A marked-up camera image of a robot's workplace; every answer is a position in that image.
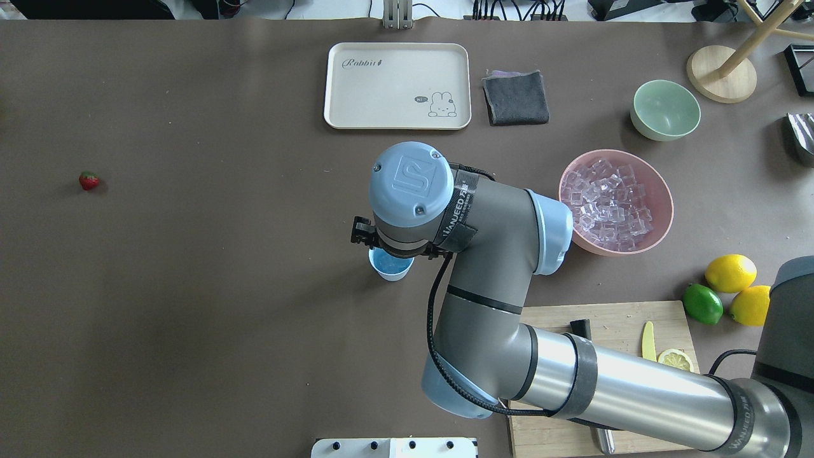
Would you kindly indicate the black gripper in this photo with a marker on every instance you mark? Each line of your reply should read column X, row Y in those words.
column 362, row 233

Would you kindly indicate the red plastic strawberry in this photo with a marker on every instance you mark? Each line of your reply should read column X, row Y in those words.
column 88, row 180

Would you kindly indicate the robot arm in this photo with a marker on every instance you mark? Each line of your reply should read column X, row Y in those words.
column 489, row 353

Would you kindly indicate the small blue cup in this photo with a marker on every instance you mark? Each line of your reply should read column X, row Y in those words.
column 388, row 266

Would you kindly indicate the pink bowl of ice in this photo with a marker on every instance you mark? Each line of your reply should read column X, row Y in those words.
column 620, row 204

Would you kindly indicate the wooden cup tree stand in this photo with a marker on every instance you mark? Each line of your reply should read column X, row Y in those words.
column 726, row 75

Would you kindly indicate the steel ice scoop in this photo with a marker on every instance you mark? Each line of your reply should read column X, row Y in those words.
column 800, row 127

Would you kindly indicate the cream rabbit tray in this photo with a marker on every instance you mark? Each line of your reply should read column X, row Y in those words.
column 398, row 86

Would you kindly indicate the grey folded cloth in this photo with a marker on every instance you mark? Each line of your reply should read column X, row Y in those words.
column 515, row 98

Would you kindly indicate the wooden cutting board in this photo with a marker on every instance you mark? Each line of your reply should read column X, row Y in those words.
column 616, row 326

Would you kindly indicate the yellow plastic knife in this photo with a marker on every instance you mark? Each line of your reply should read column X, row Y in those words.
column 647, row 342

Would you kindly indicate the green ceramic bowl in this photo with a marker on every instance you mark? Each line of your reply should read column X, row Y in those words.
column 664, row 111

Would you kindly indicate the lemon half slice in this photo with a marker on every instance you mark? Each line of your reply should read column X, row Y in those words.
column 676, row 359

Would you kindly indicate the green lime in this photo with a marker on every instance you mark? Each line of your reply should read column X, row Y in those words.
column 702, row 304

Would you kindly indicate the yellow lemon near lime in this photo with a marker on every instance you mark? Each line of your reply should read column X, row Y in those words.
column 731, row 273

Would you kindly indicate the yellow lemon far side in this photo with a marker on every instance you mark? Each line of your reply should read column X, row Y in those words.
column 750, row 306

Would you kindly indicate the aluminium frame post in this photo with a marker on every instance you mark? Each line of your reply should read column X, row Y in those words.
column 397, row 14

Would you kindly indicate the white camera post base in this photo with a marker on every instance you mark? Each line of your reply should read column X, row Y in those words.
column 396, row 447

